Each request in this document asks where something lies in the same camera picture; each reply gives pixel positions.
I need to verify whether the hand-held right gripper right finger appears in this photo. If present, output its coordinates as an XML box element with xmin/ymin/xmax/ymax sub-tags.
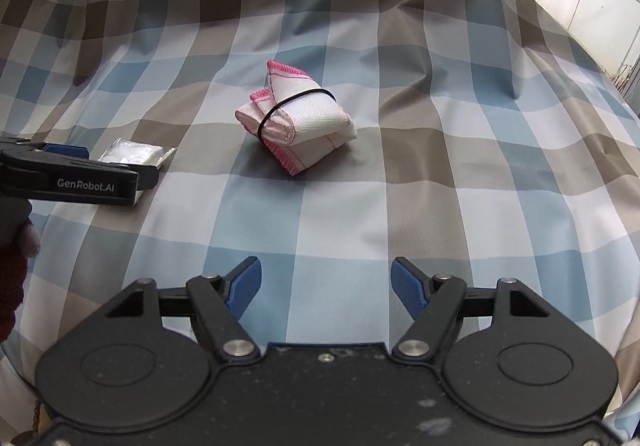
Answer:
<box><xmin>391</xmin><ymin>257</ymin><xmax>550</xmax><ymax>360</ymax></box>

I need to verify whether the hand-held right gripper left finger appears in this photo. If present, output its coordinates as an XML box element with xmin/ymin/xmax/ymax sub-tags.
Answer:
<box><xmin>102</xmin><ymin>256</ymin><xmax>262</xmax><ymax>360</ymax></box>

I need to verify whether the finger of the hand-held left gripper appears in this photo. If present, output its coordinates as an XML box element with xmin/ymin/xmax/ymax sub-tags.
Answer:
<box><xmin>0</xmin><ymin>152</ymin><xmax>158</xmax><ymax>191</ymax></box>
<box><xmin>0</xmin><ymin>137</ymin><xmax>91</xmax><ymax>159</ymax></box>

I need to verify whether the white plastic packet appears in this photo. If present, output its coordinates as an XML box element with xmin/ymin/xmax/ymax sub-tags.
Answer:
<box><xmin>97</xmin><ymin>138</ymin><xmax>177</xmax><ymax>207</ymax></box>

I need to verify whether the pink white cloth bundle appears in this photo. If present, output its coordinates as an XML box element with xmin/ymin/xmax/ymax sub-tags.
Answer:
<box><xmin>235</xmin><ymin>60</ymin><xmax>359</xmax><ymax>176</ymax></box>

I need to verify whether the woven basket with fabric liner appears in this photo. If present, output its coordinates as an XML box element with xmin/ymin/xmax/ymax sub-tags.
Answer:
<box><xmin>29</xmin><ymin>396</ymin><xmax>47</xmax><ymax>434</ymax></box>

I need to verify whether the blue beige checked tablecloth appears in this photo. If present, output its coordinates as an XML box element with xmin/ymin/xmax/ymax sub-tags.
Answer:
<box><xmin>0</xmin><ymin>0</ymin><xmax>640</xmax><ymax>442</ymax></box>

